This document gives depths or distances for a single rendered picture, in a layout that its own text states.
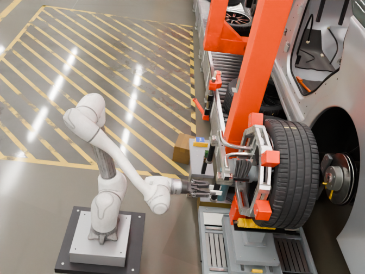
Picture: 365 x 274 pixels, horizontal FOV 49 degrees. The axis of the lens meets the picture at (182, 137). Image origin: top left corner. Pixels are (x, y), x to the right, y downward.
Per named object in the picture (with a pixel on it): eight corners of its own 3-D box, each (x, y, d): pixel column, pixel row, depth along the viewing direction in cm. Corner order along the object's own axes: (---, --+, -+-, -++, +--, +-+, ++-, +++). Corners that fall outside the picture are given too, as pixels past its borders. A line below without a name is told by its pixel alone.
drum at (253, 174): (256, 187, 242) (262, 170, 234) (222, 185, 240) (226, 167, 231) (252, 172, 253) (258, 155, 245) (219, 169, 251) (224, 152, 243)
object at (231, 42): (262, 57, 456) (270, 29, 435) (217, 52, 451) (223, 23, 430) (259, 51, 469) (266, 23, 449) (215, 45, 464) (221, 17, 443)
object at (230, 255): (279, 281, 273) (283, 273, 268) (228, 278, 270) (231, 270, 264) (265, 224, 313) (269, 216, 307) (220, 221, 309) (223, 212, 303)
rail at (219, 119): (231, 188, 327) (237, 169, 314) (220, 187, 326) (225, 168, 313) (208, 55, 523) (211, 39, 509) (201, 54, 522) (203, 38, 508)
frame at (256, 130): (253, 235, 238) (279, 168, 206) (242, 234, 238) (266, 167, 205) (240, 173, 281) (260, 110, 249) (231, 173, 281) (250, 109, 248)
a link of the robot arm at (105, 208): (87, 230, 240) (86, 205, 227) (96, 208, 254) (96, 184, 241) (113, 235, 239) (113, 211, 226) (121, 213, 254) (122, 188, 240)
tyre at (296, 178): (328, 207, 201) (312, 101, 234) (284, 204, 199) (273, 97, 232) (282, 242, 258) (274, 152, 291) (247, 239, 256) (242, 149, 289)
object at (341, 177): (338, 215, 248) (360, 180, 227) (326, 213, 247) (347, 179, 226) (323, 176, 272) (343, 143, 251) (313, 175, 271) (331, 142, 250)
